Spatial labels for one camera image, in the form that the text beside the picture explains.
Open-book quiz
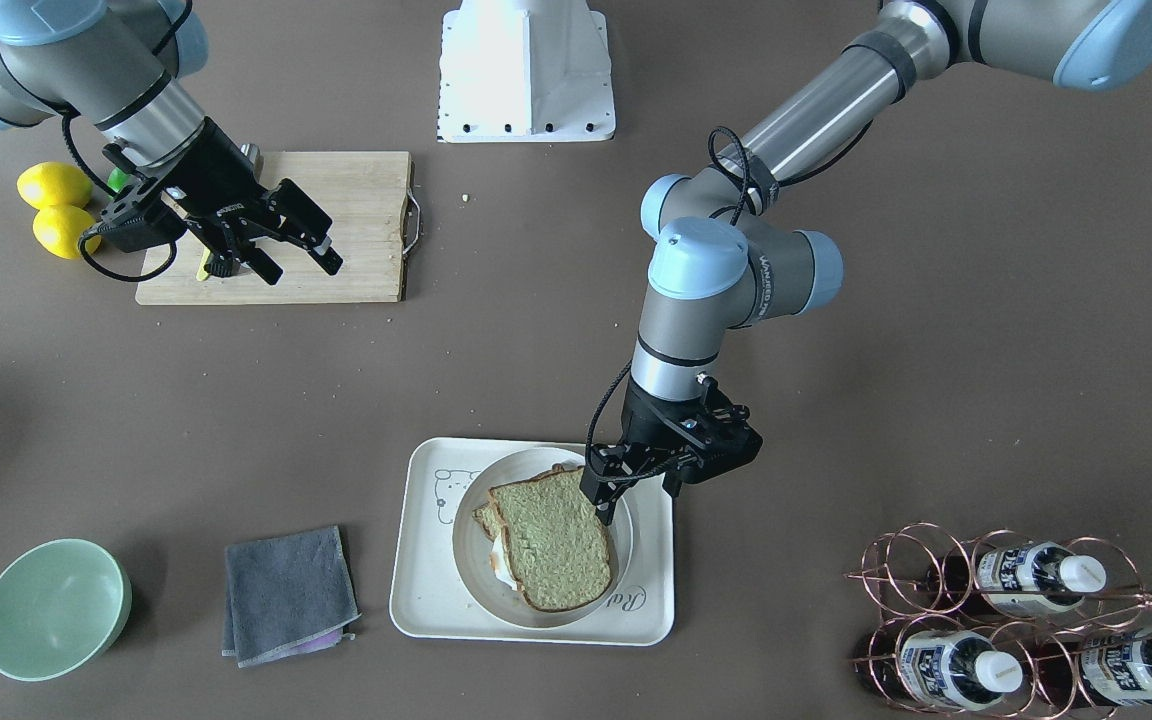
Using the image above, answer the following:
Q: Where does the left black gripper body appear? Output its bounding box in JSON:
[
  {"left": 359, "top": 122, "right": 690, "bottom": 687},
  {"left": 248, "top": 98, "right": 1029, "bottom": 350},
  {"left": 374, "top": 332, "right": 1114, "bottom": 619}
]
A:
[{"left": 581, "top": 378, "right": 763, "bottom": 501}]

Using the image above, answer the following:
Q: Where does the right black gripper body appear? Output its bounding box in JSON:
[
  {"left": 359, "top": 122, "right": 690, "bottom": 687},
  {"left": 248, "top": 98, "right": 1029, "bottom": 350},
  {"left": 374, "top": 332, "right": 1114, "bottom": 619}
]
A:
[{"left": 88, "top": 119, "right": 332, "bottom": 263}]

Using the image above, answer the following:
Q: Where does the bread slice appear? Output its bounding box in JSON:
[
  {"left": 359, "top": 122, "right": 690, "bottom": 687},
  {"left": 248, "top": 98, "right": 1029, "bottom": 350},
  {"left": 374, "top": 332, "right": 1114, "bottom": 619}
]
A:
[
  {"left": 488, "top": 465, "right": 614, "bottom": 612},
  {"left": 472, "top": 464, "right": 584, "bottom": 541}
]

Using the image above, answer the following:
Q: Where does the white round plate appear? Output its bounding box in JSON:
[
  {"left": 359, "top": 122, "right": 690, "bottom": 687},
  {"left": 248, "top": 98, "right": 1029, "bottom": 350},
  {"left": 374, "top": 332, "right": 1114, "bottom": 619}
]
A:
[{"left": 452, "top": 446, "right": 636, "bottom": 629}]

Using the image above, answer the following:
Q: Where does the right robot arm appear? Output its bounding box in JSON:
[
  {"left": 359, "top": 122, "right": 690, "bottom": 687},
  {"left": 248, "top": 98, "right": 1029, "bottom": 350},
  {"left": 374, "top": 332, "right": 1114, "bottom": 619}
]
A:
[{"left": 0, "top": 1, "right": 342, "bottom": 285}]

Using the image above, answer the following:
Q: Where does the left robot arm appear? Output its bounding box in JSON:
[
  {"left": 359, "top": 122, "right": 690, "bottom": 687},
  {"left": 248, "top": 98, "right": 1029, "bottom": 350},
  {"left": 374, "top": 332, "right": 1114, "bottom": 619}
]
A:
[{"left": 579, "top": 1, "right": 1152, "bottom": 524}]

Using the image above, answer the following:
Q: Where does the cream rabbit tray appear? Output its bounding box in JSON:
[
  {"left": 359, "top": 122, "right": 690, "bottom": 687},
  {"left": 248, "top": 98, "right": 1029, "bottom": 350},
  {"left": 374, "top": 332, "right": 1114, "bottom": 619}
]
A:
[{"left": 389, "top": 437, "right": 675, "bottom": 646}]

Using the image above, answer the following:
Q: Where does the yellow plastic knife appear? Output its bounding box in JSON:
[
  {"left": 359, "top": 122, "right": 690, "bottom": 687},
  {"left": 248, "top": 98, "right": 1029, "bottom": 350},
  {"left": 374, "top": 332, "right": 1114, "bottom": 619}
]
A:
[{"left": 195, "top": 253, "right": 211, "bottom": 282}]

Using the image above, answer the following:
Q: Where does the bread slice under egg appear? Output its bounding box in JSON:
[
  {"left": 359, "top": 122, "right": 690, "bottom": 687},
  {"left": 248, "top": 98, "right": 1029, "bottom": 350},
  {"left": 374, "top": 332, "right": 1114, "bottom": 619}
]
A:
[{"left": 472, "top": 464, "right": 584, "bottom": 541}]

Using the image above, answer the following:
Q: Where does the bamboo cutting board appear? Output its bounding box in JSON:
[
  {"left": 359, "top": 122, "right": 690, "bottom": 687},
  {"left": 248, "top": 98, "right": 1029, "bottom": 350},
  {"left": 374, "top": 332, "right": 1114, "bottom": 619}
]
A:
[{"left": 134, "top": 151, "right": 412, "bottom": 306}]

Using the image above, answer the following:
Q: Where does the green lime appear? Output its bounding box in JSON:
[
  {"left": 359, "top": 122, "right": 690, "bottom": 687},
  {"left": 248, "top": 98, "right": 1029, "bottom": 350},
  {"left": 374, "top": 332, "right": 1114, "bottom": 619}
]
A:
[{"left": 105, "top": 167, "right": 131, "bottom": 196}]

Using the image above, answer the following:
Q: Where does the lower yellow lemon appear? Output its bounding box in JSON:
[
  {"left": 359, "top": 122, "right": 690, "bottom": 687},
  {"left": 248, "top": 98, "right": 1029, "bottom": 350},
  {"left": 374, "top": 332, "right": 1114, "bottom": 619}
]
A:
[{"left": 32, "top": 204, "right": 93, "bottom": 260}]

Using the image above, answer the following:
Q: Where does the yellow lemon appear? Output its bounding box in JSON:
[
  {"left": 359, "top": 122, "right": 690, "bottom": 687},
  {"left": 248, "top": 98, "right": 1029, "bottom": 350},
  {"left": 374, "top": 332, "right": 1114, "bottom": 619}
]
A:
[
  {"left": 15, "top": 161, "right": 93, "bottom": 210},
  {"left": 32, "top": 204, "right": 93, "bottom": 260}
]

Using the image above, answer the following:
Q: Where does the upper yellow lemon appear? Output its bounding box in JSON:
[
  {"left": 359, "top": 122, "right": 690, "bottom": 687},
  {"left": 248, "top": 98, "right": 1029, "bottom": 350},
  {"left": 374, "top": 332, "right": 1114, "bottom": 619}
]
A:
[{"left": 15, "top": 161, "right": 93, "bottom": 210}]

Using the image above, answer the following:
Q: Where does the grey folded cloth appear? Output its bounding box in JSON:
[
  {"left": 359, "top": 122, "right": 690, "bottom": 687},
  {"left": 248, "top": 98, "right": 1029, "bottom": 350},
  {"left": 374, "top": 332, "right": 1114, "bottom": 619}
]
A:
[{"left": 221, "top": 525, "right": 361, "bottom": 667}]

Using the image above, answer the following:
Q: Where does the lower tea bottle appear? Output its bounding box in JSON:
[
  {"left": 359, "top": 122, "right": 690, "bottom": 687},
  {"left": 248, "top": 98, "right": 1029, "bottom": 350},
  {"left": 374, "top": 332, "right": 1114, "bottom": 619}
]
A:
[
  {"left": 852, "top": 626, "right": 1025, "bottom": 711},
  {"left": 1033, "top": 628, "right": 1152, "bottom": 708}
]

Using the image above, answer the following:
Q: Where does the tea bottle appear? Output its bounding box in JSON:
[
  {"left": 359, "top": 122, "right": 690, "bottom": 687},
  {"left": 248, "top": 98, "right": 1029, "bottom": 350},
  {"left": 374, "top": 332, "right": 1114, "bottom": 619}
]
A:
[
  {"left": 1033, "top": 628, "right": 1152, "bottom": 708},
  {"left": 926, "top": 541, "right": 1108, "bottom": 619},
  {"left": 852, "top": 626, "right": 1025, "bottom": 711}
]

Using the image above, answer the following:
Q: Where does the upper tea bottle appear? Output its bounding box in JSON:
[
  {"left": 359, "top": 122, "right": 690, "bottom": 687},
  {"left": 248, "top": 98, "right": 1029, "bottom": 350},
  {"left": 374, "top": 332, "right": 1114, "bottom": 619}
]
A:
[{"left": 926, "top": 541, "right": 1108, "bottom": 619}]

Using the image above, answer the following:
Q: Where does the mint green bowl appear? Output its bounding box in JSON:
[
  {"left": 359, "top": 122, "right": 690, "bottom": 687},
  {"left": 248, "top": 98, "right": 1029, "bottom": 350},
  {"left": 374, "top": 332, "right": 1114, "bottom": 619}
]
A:
[{"left": 0, "top": 538, "right": 132, "bottom": 682}]

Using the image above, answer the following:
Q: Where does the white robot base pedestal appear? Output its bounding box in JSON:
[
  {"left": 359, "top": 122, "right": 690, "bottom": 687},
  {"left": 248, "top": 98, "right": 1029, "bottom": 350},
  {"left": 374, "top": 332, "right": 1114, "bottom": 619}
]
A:
[{"left": 435, "top": 1, "right": 617, "bottom": 143}]

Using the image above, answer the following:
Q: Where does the copper wire bottle rack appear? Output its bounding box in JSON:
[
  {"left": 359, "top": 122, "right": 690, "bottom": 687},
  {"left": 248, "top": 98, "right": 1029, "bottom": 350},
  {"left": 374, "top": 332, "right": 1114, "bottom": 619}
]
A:
[{"left": 854, "top": 523, "right": 1152, "bottom": 719}]

